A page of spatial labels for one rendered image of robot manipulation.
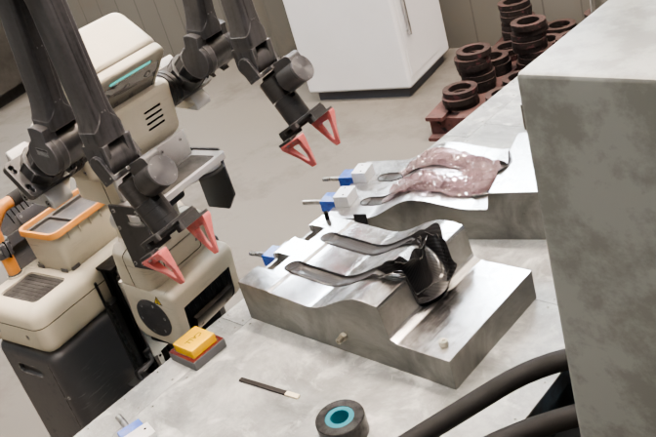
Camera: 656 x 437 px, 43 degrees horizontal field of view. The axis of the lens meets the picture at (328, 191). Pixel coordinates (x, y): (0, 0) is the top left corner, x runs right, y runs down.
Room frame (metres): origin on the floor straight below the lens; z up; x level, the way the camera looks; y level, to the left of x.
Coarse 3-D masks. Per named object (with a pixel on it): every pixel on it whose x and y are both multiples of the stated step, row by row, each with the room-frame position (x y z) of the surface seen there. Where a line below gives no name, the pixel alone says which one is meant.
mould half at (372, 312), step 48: (384, 240) 1.42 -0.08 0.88; (240, 288) 1.42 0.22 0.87; (288, 288) 1.35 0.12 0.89; (336, 288) 1.30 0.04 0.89; (384, 288) 1.19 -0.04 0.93; (480, 288) 1.21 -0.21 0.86; (528, 288) 1.20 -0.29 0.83; (336, 336) 1.24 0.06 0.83; (384, 336) 1.14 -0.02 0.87; (432, 336) 1.12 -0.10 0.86; (480, 336) 1.10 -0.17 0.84
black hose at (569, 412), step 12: (564, 408) 0.84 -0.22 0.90; (528, 420) 0.84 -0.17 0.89; (540, 420) 0.83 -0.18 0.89; (552, 420) 0.83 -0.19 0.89; (564, 420) 0.82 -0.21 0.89; (576, 420) 0.82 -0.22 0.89; (492, 432) 0.85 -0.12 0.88; (504, 432) 0.84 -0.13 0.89; (516, 432) 0.83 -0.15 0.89; (528, 432) 0.83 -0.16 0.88; (540, 432) 0.83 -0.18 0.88; (552, 432) 0.82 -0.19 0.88
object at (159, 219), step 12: (144, 204) 1.36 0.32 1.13; (156, 204) 1.36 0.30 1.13; (168, 204) 1.37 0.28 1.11; (144, 216) 1.36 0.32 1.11; (156, 216) 1.35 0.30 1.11; (168, 216) 1.35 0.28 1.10; (180, 216) 1.36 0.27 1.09; (156, 228) 1.35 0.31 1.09; (168, 228) 1.34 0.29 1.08; (156, 240) 1.32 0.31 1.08
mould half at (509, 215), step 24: (456, 144) 1.72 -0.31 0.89; (528, 144) 1.58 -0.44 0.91; (384, 168) 1.79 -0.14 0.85; (432, 168) 1.64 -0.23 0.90; (456, 168) 1.62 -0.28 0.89; (528, 168) 1.48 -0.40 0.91; (360, 192) 1.71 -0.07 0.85; (384, 192) 1.67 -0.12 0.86; (408, 192) 1.56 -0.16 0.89; (432, 192) 1.54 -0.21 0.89; (504, 192) 1.42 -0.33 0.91; (528, 192) 1.39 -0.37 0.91; (336, 216) 1.63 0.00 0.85; (384, 216) 1.56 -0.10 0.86; (408, 216) 1.53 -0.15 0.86; (432, 216) 1.50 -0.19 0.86; (456, 216) 1.48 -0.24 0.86; (480, 216) 1.45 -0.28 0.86; (504, 216) 1.42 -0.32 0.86; (528, 216) 1.40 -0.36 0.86
